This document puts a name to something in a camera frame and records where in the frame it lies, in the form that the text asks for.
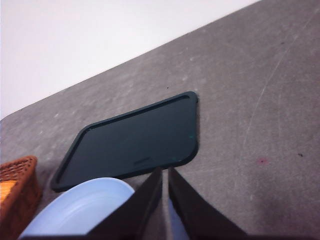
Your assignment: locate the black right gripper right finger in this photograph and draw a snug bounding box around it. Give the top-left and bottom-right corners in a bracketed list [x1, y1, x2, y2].
[168, 167, 251, 240]

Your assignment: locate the brown wicker basket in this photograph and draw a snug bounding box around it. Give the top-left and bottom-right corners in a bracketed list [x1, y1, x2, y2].
[0, 155, 41, 240]

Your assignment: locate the dark green rectangular tray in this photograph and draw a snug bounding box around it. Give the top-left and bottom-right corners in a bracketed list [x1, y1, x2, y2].
[51, 91, 200, 192]

